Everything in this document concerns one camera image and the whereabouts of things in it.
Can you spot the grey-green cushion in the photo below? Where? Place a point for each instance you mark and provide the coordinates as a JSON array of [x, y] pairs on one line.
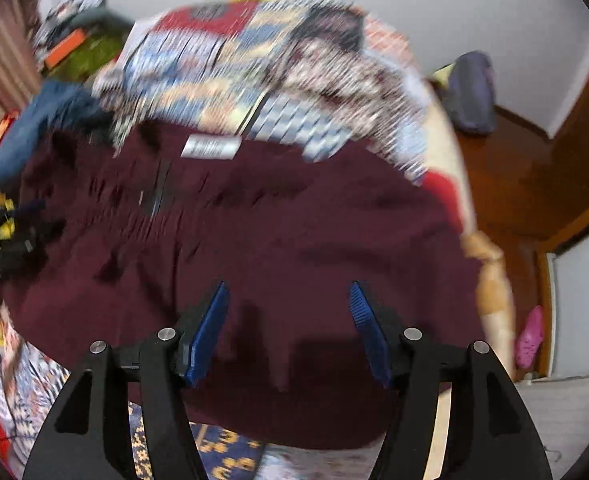
[[102, 16]]

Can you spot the pile of clutter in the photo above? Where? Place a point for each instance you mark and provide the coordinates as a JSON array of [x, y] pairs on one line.
[[67, 10]]

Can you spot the maroon button-up jacket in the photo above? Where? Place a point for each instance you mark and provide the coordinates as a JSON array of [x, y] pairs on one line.
[[274, 240]]

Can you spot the bed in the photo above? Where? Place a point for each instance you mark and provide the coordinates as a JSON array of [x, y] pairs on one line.
[[494, 290]]

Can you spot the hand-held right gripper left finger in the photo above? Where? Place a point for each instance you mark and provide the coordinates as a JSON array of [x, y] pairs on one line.
[[209, 335]]

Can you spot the pale yellow bag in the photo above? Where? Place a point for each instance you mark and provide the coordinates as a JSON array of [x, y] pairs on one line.
[[440, 76]]

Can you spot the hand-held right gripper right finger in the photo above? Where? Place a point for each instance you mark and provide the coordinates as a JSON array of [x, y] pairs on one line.
[[369, 330]]

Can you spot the grey-blue backpack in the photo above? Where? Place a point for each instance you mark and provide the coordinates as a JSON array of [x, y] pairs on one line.
[[472, 92]]

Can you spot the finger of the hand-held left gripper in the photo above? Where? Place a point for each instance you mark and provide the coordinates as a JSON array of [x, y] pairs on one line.
[[27, 207]]

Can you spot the yellow garment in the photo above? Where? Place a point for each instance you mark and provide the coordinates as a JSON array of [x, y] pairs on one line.
[[5, 212]]

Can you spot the green patterned box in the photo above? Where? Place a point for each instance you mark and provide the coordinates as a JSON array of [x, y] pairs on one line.
[[94, 55]]

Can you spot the pink clog shoe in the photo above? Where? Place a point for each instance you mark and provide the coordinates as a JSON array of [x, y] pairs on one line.
[[529, 337]]

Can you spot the orange box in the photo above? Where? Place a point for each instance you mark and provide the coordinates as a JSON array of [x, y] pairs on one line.
[[64, 47]]

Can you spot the white sliding wardrobe door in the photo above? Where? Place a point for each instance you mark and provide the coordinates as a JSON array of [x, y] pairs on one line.
[[582, 310]]

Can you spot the blue jeans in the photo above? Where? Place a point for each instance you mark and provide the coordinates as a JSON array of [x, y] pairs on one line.
[[39, 125]]

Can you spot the wooden room door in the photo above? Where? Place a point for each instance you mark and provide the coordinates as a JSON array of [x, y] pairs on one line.
[[582, 145]]

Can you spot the wooden wardrobe frame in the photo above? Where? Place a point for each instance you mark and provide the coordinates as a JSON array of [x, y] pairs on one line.
[[544, 310]]

